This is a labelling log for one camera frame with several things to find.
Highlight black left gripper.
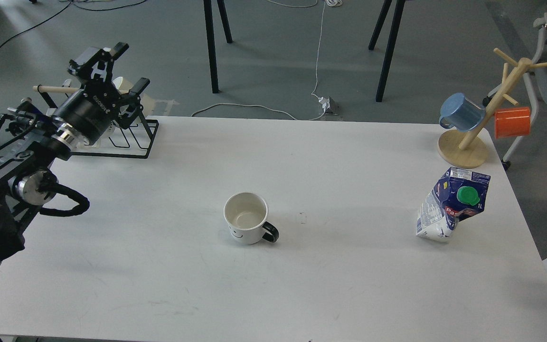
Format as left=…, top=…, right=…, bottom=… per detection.
left=51, top=42, right=150, bottom=146

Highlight white smiley face mug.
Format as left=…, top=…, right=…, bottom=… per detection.
left=223, top=192, right=280, bottom=245

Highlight blue white milk carton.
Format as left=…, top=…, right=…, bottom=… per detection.
left=416, top=167, right=491, bottom=243

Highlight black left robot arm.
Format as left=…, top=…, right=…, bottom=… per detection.
left=0, top=42, right=159, bottom=262

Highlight blue metal cup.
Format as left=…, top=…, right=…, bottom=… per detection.
left=439, top=93, right=486, bottom=132

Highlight orange metal cup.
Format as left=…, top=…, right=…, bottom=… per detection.
left=494, top=107, right=531, bottom=139

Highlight black stand legs left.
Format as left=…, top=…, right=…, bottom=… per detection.
left=202, top=0, right=234, bottom=95

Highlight black stand legs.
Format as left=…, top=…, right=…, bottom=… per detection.
left=368, top=0, right=406, bottom=103
left=202, top=0, right=234, bottom=95

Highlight white power adapter plug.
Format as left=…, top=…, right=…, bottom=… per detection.
left=317, top=96, right=340, bottom=115

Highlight black stand legs right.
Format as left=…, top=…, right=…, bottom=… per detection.
left=368, top=0, right=406, bottom=103

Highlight wooden mug tree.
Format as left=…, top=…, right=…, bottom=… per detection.
left=438, top=47, right=547, bottom=169

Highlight black wire cup rack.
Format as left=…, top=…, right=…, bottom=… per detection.
left=35, top=86, right=159, bottom=160

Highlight black floor cable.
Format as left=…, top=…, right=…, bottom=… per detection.
left=0, top=0, right=147, bottom=80

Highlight white power cable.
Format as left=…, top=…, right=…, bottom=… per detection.
left=191, top=0, right=343, bottom=120

